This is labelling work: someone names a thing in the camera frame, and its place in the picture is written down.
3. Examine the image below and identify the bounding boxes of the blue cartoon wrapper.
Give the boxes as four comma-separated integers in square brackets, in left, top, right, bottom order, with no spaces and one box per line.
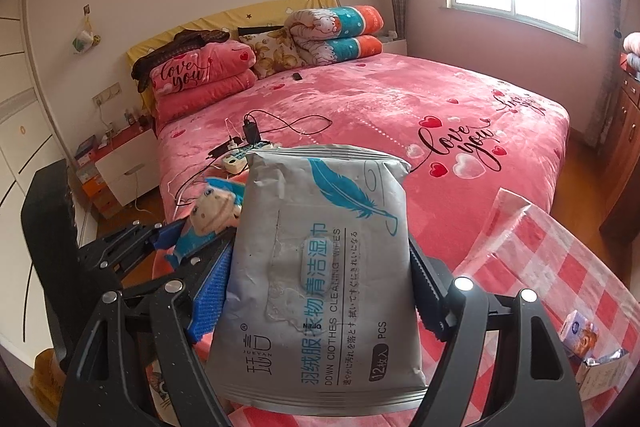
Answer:
[164,177,248,270]

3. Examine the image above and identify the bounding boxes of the cartoon cat print bag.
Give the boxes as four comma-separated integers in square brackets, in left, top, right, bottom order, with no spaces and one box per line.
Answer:
[142,347,177,419]

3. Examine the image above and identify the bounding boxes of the beige floral cushion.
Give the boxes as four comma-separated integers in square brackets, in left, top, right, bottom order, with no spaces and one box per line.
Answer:
[239,27,301,80]

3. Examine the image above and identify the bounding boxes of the pink lettered folded blanket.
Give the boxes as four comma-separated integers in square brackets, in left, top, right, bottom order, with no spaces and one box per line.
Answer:
[150,39,258,126]

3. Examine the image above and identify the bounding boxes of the brown wooden dresser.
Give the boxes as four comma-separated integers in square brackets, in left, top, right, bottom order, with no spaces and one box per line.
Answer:
[597,52,640,253]

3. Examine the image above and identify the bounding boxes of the clear plastic bag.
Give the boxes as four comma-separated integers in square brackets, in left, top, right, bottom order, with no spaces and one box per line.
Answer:
[487,188,537,258]

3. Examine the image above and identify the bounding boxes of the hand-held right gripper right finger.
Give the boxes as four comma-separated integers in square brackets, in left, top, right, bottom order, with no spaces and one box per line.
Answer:
[407,232,586,427]

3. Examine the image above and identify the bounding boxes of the grey wet wipes packet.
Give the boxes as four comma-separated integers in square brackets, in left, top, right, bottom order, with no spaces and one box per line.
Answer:
[206,144,428,415]

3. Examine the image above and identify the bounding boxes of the white paper box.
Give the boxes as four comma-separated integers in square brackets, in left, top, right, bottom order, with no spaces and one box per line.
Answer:
[575,357,622,403]

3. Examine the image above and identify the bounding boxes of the colourful folded quilt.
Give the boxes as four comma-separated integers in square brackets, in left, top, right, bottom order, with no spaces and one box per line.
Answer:
[284,5,385,66]

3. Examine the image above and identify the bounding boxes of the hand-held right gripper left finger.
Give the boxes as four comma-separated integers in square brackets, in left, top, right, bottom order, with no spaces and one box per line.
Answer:
[57,249,236,427]

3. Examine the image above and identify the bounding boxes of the orange cardboard box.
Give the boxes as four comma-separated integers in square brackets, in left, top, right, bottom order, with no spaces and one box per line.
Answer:
[80,177,122,219]

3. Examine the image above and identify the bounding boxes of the white wardrobe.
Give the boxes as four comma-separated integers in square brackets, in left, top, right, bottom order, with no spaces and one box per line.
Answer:
[0,0,77,358]

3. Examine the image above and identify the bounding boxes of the hanging green white pouch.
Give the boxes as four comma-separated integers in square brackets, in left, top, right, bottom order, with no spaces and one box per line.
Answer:
[74,4,101,56]

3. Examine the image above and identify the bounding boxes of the white wall socket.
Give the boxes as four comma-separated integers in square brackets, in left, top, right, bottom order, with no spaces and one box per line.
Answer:
[92,83,123,106]

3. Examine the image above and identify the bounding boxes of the silver foil wrapper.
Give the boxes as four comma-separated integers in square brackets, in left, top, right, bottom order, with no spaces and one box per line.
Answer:
[582,349,629,366]

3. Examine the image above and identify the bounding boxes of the blue red box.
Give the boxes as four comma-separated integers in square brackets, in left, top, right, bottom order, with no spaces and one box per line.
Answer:
[75,135,99,168]

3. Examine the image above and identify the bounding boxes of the pink white checked tablecloth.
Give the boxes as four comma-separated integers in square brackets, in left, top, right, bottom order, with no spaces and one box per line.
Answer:
[227,202,640,427]

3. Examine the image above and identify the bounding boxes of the small blue white tissue packet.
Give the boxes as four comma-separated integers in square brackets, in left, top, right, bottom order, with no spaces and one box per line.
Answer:
[559,311,600,358]

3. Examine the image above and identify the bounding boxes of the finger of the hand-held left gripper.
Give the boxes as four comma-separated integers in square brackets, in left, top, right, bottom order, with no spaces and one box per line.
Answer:
[106,238,236,302]
[79,221,177,269]

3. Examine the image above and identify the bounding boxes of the pink bed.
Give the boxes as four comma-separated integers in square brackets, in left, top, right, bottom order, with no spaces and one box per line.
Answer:
[150,52,571,348]

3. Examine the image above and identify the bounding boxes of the white power strip with chargers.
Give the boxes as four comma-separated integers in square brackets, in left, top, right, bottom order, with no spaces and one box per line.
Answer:
[172,109,333,204]

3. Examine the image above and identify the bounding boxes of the yellow star print headboard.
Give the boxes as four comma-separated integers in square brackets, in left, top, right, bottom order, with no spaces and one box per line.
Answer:
[125,0,342,64]

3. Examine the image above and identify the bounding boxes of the white red top bedside cabinet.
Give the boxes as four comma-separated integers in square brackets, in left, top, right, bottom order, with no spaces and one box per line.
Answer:
[94,128,161,208]

